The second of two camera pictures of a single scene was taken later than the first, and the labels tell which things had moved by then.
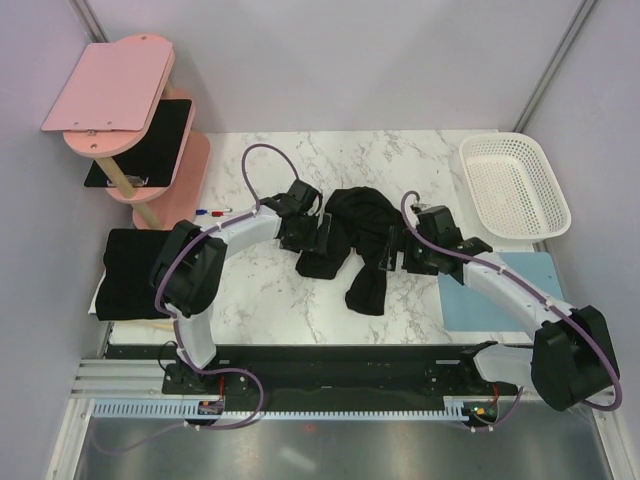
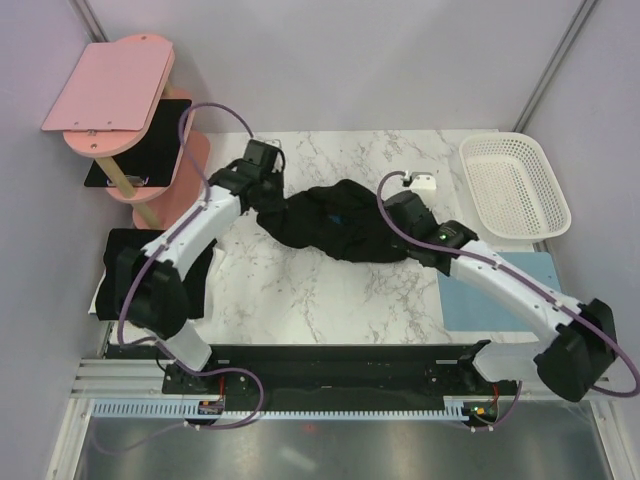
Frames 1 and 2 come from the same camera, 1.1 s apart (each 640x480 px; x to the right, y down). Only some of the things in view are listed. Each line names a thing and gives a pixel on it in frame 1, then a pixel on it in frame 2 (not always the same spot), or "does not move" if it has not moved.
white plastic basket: [518, 196] does not move
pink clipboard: [110, 87] does not move
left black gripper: [317, 241] → [278, 204]
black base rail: [405, 377] does not move
